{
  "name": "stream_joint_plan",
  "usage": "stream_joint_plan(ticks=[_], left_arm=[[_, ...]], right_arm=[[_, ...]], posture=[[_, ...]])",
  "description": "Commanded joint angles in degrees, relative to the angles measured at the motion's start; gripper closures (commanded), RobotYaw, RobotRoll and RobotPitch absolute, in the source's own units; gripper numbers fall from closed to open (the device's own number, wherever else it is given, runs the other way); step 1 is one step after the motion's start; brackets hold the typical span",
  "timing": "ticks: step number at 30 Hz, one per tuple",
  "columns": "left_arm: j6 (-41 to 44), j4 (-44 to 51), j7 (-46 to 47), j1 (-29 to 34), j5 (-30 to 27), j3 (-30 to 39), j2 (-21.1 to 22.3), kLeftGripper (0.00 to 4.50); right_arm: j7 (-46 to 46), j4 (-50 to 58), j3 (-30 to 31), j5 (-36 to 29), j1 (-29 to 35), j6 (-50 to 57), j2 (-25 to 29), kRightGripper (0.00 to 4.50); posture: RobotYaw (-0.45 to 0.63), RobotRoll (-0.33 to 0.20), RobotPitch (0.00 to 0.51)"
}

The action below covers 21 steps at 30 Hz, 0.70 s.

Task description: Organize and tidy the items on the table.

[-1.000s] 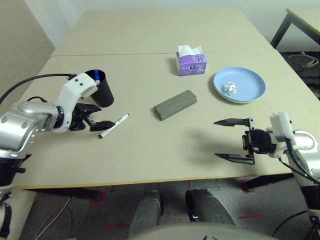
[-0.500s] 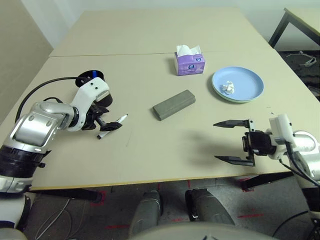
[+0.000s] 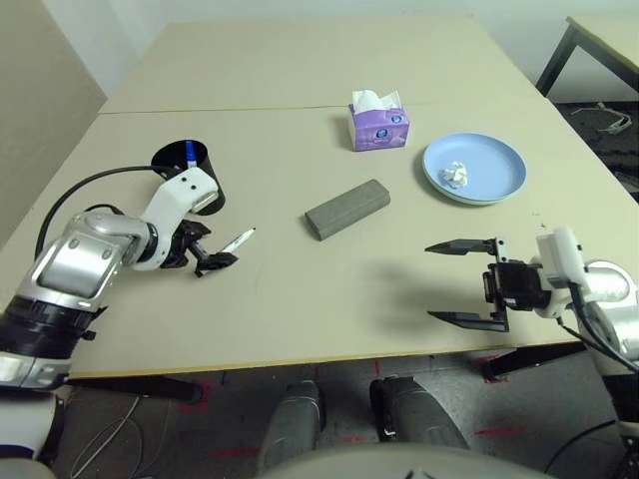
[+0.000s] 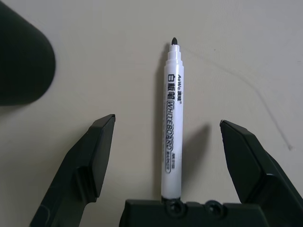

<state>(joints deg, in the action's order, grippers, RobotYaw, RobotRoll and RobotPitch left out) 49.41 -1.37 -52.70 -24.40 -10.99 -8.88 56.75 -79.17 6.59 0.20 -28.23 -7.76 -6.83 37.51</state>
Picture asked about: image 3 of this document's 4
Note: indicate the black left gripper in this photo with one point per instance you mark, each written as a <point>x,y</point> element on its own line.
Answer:
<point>182,244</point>

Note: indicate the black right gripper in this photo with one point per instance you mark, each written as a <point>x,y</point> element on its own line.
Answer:
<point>519,289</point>

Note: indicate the white marker black tip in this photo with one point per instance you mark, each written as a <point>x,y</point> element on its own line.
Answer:
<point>239,240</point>

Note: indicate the white paper ball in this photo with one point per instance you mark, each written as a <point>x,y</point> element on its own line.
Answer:
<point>454,174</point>

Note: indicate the white marker blue cap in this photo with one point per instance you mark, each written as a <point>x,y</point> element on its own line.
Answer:
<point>190,149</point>

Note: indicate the blue plastic plate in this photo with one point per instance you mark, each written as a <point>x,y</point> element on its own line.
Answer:
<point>489,164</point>

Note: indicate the grey glasses case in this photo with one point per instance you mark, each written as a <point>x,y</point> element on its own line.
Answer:
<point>349,209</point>

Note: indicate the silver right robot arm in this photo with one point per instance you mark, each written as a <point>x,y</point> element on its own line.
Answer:
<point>614,299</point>

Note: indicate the black plastic cup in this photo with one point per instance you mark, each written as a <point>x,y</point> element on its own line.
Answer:
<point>172,157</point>

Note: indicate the grey right robot leg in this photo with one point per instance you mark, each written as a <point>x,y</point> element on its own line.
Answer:
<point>419,414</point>

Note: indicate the grey robot leg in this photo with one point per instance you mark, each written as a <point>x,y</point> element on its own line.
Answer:
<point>419,414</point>
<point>292,424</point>

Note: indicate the purple tissue box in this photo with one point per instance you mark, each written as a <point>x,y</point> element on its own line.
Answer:
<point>379,132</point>

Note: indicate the grey left robot leg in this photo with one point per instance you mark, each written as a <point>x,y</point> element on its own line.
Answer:
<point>292,424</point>

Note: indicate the beige robot torso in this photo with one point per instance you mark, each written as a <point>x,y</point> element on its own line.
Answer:
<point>399,464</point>

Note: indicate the white plastic floor scrap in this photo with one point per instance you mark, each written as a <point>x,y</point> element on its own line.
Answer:
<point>611,125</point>

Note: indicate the beige partition board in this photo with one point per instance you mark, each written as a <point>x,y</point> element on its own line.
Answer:
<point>40,100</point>

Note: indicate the beige side table black legs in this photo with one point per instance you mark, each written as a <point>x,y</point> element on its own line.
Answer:
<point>614,40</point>

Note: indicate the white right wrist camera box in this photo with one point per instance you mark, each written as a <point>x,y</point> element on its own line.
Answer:
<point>561,254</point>

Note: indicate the black table frame beam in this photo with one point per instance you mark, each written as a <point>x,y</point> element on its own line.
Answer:
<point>135,388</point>
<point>534,361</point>

